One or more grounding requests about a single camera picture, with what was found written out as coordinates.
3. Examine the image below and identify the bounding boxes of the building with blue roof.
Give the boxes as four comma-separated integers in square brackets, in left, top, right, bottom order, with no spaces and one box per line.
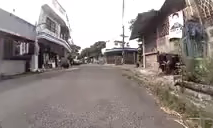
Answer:
[102,39,139,65]

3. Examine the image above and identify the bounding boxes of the distant trees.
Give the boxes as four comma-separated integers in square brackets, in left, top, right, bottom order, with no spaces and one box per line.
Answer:
[69,40,107,64]

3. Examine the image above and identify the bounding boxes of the utility pole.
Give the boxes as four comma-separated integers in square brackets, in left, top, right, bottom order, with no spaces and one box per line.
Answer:
[119,0,129,65]

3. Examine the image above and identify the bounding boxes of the grey asphalt road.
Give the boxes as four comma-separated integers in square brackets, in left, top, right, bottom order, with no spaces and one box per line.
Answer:
[0,63,182,128]

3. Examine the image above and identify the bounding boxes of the white two-storey building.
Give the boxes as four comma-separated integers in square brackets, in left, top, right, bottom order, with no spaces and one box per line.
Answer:
[35,0,73,71]

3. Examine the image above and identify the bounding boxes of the brick building with poster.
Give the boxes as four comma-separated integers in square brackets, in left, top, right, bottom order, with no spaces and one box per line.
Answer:
[129,0,213,76]

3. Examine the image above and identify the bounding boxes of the weedy roadside verge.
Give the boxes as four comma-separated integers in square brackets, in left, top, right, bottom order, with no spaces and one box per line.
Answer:
[121,64,213,128]

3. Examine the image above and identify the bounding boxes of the grey low building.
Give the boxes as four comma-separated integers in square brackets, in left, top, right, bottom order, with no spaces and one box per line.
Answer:
[0,5,38,80]

